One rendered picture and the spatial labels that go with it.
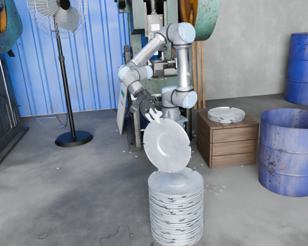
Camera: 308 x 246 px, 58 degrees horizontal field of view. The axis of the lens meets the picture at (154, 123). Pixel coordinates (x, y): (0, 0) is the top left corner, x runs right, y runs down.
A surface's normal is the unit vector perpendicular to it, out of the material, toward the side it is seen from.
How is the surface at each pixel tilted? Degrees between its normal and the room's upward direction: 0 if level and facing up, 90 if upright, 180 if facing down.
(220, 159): 90
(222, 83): 90
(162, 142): 55
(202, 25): 131
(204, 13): 115
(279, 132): 92
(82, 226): 0
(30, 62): 90
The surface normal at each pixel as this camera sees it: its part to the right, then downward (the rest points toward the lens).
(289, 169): -0.46, 0.36
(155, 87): 0.16, 0.33
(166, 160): 0.52, -0.35
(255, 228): -0.05, -0.94
